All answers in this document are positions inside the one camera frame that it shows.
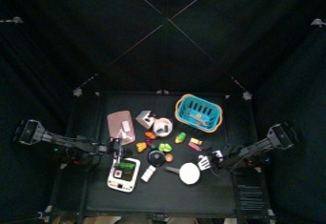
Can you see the black toy pot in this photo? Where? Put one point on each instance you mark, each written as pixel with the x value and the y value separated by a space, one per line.
pixel 156 158

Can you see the brown toy egg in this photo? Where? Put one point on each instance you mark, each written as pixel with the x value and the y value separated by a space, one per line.
pixel 168 157

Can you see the yellow green toy corn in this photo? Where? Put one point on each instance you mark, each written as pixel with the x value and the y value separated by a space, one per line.
pixel 180 137

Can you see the white toy tray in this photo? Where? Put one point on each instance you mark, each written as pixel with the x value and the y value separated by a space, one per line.
pixel 123 178

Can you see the white toy frying pan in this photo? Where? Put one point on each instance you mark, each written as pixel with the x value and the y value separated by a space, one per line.
pixel 186 173

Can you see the white toy spatula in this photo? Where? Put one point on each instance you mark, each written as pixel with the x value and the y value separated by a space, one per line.
pixel 203 162

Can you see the green toy vegetable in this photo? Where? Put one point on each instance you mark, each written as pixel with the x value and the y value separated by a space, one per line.
pixel 126 165

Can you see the orange toy carrot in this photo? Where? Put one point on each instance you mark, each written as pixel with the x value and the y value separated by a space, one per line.
pixel 150 135

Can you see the yellow toy block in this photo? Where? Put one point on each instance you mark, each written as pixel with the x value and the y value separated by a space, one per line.
pixel 195 141

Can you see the white bowl with pink rim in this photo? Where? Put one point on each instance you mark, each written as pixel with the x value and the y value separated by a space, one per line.
pixel 162 127

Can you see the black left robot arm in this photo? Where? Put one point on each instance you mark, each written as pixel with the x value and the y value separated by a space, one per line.
pixel 63 140

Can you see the grey toy wrench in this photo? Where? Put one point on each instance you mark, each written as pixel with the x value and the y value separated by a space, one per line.
pixel 197 118

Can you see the grey white toy box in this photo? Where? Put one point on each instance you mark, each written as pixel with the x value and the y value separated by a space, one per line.
pixel 144 118

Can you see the pink cutting board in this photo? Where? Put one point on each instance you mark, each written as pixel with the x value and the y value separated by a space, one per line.
pixel 122 126

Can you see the white card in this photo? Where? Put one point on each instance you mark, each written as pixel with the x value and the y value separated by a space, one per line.
pixel 148 173

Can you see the pink toy block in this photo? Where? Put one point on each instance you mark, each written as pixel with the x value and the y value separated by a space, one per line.
pixel 194 146

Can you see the small white toy piece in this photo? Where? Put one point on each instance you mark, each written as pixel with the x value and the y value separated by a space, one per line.
pixel 126 126

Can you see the purple toy piece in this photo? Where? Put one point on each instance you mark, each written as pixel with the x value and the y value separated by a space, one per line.
pixel 148 142

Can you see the grey frame corner clamp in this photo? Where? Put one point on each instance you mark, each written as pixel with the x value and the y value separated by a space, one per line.
pixel 76 91
pixel 246 95
pixel 15 20
pixel 317 22
pixel 160 91

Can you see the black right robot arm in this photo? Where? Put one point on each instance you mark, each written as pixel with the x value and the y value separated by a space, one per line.
pixel 258 145

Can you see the yellow toy pepper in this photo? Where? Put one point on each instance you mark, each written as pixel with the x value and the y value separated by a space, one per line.
pixel 140 146

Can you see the blue basket with orange rim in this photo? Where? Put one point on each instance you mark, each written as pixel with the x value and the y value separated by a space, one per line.
pixel 198 112

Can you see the green toy pepper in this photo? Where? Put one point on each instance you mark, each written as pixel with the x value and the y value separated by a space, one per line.
pixel 164 147

